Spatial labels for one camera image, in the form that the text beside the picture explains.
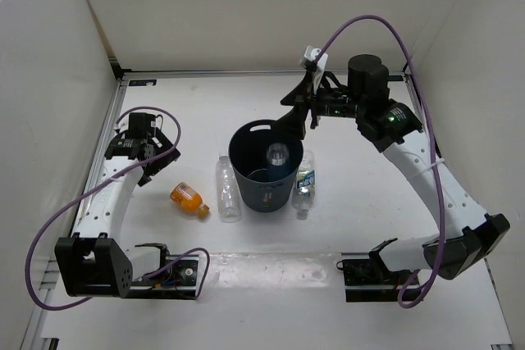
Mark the clear bottle with green label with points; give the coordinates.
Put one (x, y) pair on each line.
(303, 193)

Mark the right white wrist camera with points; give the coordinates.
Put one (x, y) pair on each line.
(315, 64)

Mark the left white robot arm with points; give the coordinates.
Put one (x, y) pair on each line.
(91, 261)

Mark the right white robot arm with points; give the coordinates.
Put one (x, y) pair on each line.
(467, 232)

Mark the dark blue plastic bin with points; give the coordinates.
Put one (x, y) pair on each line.
(247, 152)

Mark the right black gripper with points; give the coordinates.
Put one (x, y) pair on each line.
(294, 123)

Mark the aluminium frame rail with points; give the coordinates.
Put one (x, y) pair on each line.
(44, 275)

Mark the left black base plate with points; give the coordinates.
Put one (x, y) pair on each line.
(180, 282)

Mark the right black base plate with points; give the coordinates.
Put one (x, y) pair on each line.
(365, 282)

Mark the orange juice bottle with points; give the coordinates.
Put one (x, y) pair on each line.
(189, 200)

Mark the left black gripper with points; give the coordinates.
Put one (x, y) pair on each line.
(161, 164)

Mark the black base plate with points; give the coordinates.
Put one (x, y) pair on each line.
(365, 282)
(180, 282)

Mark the clear plastic water bottle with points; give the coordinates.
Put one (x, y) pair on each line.
(228, 200)

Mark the blue-tinted plastic bottle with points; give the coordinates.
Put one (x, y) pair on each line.
(278, 161)

